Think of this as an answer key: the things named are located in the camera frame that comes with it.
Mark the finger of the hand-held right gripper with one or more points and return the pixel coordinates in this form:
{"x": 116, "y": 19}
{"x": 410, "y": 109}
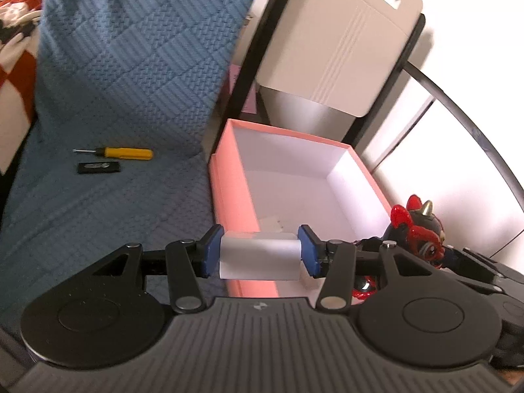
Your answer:
{"x": 475, "y": 264}

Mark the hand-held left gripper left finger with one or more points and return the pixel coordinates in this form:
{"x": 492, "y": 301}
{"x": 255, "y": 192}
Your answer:
{"x": 213, "y": 251}

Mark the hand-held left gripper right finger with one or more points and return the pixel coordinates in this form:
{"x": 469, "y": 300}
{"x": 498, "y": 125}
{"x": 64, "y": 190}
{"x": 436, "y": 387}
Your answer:
{"x": 309, "y": 249}

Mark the white charger plug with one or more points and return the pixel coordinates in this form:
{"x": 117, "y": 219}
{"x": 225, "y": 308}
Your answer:
{"x": 258, "y": 258}

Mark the white square box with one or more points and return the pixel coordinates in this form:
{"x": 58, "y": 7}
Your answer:
{"x": 272, "y": 222}

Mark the red black toy figure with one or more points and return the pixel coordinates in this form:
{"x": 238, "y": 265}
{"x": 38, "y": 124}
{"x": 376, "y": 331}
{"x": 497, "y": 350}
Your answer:
{"x": 413, "y": 233}

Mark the pink cardboard box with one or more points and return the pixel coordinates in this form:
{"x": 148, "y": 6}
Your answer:
{"x": 229, "y": 180}

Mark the yellow screwdriver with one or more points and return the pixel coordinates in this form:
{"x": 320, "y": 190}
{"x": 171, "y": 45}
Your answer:
{"x": 123, "y": 152}

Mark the black usb stick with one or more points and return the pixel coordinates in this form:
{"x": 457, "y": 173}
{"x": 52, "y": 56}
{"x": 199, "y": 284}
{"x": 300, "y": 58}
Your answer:
{"x": 99, "y": 168}

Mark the pink flat card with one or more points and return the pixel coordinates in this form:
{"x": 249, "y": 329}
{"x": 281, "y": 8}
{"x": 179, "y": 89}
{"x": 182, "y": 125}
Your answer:
{"x": 239, "y": 86}

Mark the blue textured seat cover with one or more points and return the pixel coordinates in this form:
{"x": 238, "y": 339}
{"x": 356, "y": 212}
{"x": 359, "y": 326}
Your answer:
{"x": 123, "y": 49}

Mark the red white black striped blanket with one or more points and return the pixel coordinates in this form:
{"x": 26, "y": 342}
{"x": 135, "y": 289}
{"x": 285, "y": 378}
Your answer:
{"x": 16, "y": 69}

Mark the black metal rail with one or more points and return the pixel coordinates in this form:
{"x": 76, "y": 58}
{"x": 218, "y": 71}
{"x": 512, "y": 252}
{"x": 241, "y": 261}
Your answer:
{"x": 470, "y": 127}

